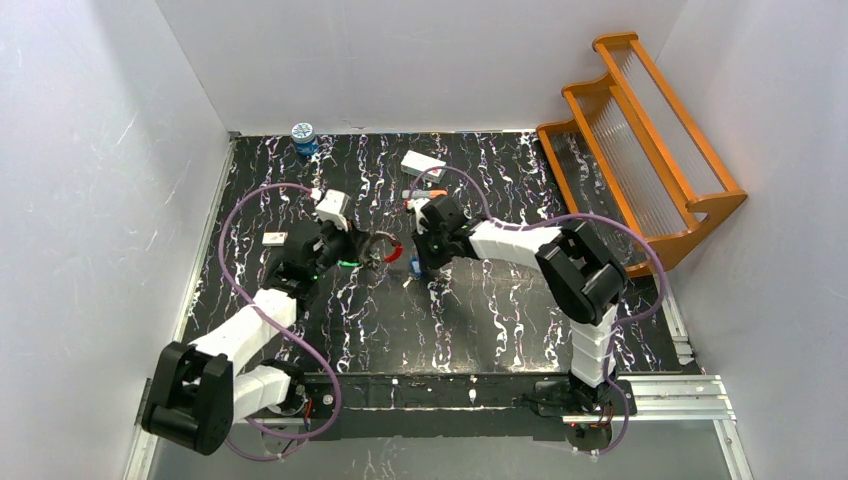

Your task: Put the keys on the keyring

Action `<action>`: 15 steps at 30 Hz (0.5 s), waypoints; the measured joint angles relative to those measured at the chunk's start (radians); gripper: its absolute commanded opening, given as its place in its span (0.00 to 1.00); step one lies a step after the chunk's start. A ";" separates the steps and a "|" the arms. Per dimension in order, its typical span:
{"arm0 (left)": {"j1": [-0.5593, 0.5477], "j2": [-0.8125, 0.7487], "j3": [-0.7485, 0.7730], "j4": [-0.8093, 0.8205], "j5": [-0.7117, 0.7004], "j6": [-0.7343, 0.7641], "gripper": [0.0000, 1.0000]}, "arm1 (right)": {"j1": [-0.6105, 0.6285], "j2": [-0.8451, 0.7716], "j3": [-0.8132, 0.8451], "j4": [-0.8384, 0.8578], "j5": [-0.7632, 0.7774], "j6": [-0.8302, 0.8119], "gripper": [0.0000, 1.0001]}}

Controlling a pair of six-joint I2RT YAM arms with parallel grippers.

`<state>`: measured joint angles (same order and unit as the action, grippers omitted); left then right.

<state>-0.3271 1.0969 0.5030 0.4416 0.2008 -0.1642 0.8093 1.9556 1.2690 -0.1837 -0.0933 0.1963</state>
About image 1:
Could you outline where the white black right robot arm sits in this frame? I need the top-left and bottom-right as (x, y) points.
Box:
(406, 195), (626, 389)

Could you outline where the blue jar with white lid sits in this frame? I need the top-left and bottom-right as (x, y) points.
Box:
(291, 122), (319, 157)

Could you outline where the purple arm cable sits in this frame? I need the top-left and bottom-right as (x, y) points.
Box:
(217, 182), (343, 463)
(406, 165), (670, 456)

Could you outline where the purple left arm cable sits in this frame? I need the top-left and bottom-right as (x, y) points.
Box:
(217, 182), (343, 463)

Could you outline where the white green small box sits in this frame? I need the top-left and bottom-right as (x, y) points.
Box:
(400, 150), (446, 184)

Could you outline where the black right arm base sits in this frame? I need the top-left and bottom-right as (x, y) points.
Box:
(514, 378), (638, 454)

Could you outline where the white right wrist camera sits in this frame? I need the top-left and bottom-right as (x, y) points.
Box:
(406, 198), (430, 234)

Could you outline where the key with blue tag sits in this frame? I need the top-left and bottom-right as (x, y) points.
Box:
(403, 256), (424, 288)

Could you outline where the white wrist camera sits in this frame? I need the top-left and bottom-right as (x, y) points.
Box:
(315, 189), (350, 232)
(406, 198), (430, 234)

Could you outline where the white orange marker pen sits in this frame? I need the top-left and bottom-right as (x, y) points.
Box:
(401, 189), (447, 200)

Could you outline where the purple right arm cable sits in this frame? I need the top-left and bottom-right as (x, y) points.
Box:
(406, 165), (670, 456)

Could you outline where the aluminium frame rail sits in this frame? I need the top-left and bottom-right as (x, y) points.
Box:
(135, 374), (738, 425)

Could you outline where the small white eraser block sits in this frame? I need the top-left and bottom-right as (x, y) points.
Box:
(261, 232), (288, 247)

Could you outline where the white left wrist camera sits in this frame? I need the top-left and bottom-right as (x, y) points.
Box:
(315, 189), (350, 232)

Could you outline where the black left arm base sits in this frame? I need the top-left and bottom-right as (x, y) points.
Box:
(261, 373), (339, 429)

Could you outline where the orange wooden tiered rack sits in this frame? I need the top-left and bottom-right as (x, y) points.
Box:
(536, 32), (748, 270)

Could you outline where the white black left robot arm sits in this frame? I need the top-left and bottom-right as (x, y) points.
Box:
(140, 220), (370, 455)

